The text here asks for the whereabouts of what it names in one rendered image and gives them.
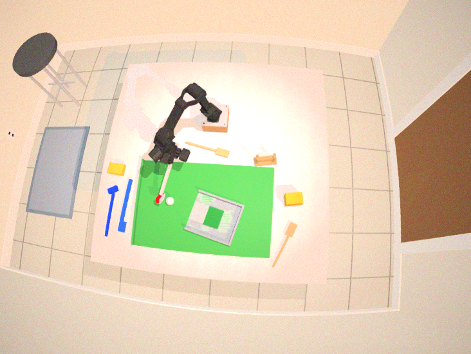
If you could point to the green rectangular mat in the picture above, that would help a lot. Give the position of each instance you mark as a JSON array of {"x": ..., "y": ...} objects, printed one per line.
[{"x": 161, "y": 225}]

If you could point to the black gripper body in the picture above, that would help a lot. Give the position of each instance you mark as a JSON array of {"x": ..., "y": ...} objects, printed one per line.
[{"x": 183, "y": 155}]

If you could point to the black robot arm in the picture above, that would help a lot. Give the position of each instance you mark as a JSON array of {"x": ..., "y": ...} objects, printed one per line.
[{"x": 165, "y": 135}]

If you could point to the red golf putter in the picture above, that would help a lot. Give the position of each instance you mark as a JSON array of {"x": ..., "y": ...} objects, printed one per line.
[{"x": 161, "y": 195}]

